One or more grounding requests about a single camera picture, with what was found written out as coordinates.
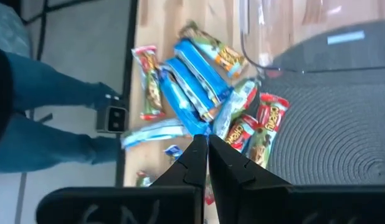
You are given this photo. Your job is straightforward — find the pale silver-backed granola bar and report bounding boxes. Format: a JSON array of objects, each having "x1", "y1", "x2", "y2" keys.
[{"x1": 212, "y1": 78, "x2": 261, "y2": 140}]

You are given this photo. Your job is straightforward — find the person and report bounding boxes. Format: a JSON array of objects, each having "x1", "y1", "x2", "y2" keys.
[{"x1": 0, "y1": 43, "x2": 122, "y2": 174}]

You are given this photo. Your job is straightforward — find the green orange granola bar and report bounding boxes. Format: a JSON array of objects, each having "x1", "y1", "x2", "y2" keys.
[{"x1": 179, "y1": 21, "x2": 249, "y2": 79}]

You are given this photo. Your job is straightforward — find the blue green granola bar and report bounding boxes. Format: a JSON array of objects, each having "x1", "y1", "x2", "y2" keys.
[{"x1": 163, "y1": 144, "x2": 184, "y2": 163}]

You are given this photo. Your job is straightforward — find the small black camera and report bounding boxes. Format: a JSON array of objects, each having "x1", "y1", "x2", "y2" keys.
[{"x1": 95, "y1": 96, "x2": 130, "y2": 134}]

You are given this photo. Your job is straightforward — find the red green granola bar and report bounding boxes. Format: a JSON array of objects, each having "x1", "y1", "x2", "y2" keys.
[
  {"x1": 245, "y1": 92, "x2": 290, "y2": 169},
  {"x1": 204, "y1": 174, "x2": 216, "y2": 206},
  {"x1": 135, "y1": 170, "x2": 156, "y2": 188},
  {"x1": 131, "y1": 45, "x2": 166, "y2": 122}
]

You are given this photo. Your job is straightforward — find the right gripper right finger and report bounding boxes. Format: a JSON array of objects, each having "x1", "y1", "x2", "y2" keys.
[{"x1": 208, "y1": 134, "x2": 385, "y2": 224}]

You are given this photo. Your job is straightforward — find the clear plastic bin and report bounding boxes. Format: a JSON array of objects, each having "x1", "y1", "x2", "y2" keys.
[{"x1": 239, "y1": 0, "x2": 385, "y2": 75}]

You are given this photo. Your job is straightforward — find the round grey woven mat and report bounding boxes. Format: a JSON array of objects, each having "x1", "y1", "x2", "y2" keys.
[{"x1": 242, "y1": 20, "x2": 385, "y2": 187}]

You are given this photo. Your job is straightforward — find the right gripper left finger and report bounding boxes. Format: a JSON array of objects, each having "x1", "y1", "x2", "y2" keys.
[{"x1": 36, "y1": 134, "x2": 209, "y2": 224}]

